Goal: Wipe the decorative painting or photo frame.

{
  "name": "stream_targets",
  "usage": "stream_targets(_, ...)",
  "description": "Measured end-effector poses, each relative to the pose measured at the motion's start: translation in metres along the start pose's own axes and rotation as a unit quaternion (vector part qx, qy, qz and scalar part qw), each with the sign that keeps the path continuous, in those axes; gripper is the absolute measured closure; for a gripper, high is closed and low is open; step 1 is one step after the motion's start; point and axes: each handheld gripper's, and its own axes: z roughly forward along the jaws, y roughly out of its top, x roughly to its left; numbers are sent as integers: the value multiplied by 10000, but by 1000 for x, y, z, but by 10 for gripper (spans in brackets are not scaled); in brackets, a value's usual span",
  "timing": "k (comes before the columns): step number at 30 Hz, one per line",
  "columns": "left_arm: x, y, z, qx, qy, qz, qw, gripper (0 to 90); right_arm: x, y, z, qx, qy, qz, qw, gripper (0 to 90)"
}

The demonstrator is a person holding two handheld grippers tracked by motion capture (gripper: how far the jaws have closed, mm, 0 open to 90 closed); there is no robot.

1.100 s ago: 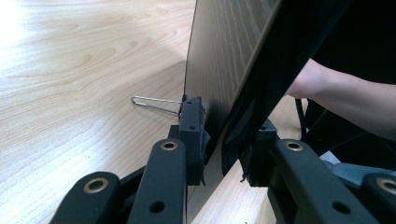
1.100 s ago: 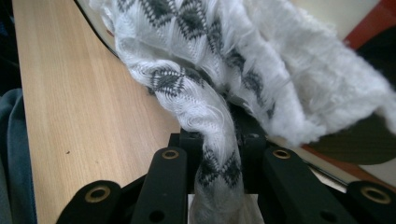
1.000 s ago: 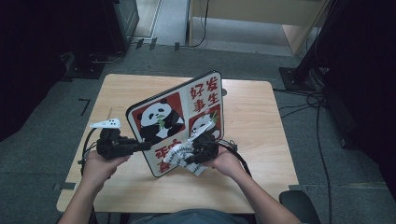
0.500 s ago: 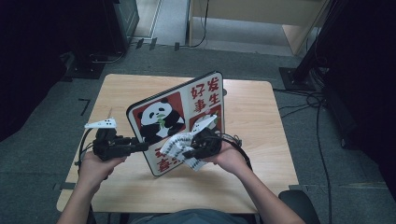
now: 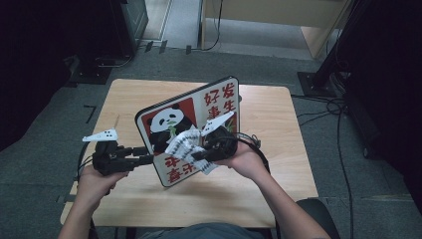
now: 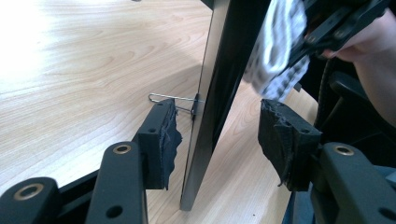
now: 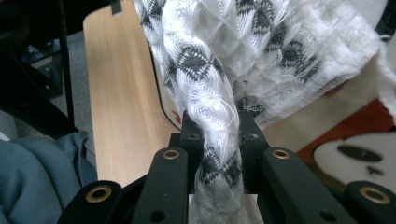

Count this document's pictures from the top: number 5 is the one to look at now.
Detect dark curtain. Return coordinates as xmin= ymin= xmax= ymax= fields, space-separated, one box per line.
xmin=331 ymin=0 xmax=422 ymax=213
xmin=0 ymin=0 xmax=123 ymax=152

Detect angled black tape mark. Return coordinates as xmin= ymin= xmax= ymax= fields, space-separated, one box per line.
xmin=83 ymin=105 xmax=98 ymax=124

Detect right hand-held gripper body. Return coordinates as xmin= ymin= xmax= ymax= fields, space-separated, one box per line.
xmin=200 ymin=111 xmax=239 ymax=162

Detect hand-held gripper cable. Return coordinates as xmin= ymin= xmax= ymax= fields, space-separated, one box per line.
xmin=237 ymin=132 xmax=272 ymax=175
xmin=77 ymin=142 xmax=96 ymax=182

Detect tangled black floor cables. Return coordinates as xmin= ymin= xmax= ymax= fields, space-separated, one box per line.
xmin=291 ymin=94 xmax=344 ymax=127

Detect dark grey cabinet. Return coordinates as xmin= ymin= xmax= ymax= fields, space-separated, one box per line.
xmin=112 ymin=0 xmax=149 ymax=58

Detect panda sign board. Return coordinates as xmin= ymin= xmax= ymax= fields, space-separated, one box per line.
xmin=134 ymin=76 xmax=241 ymax=188

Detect white checkered cloth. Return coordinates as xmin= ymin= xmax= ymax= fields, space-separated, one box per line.
xmin=164 ymin=128 xmax=220 ymax=176

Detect left hand-held gripper cable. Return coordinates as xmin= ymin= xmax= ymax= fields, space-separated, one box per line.
xmin=77 ymin=142 xmax=96 ymax=182

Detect grey tape strip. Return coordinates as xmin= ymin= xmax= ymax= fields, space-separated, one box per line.
xmin=57 ymin=193 xmax=78 ymax=204

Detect person's blue-grey clothing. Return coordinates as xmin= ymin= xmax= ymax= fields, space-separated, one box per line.
xmin=138 ymin=222 xmax=267 ymax=239

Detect long black floor cable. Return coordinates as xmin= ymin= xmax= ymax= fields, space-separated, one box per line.
xmin=336 ymin=109 xmax=355 ymax=239

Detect black stand base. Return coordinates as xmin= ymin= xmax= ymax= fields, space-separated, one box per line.
xmin=64 ymin=54 xmax=133 ymax=86

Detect person's right hand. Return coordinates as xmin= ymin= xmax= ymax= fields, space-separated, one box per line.
xmin=213 ymin=140 xmax=272 ymax=182

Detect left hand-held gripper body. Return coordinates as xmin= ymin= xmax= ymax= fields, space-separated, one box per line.
xmin=82 ymin=128 xmax=135 ymax=177

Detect thin black hanging cable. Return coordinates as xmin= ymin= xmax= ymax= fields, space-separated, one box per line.
xmin=190 ymin=0 xmax=224 ymax=53

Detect right hand-held gripper cable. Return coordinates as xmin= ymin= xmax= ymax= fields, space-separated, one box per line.
xmin=237 ymin=132 xmax=272 ymax=175

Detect person's left hand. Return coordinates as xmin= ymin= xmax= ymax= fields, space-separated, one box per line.
xmin=76 ymin=163 xmax=129 ymax=209

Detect black metal stand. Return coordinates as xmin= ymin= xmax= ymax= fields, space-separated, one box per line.
xmin=297 ymin=0 xmax=362 ymax=98

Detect light wooden cabinet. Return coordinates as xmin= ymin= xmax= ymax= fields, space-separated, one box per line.
xmin=200 ymin=0 xmax=352 ymax=61

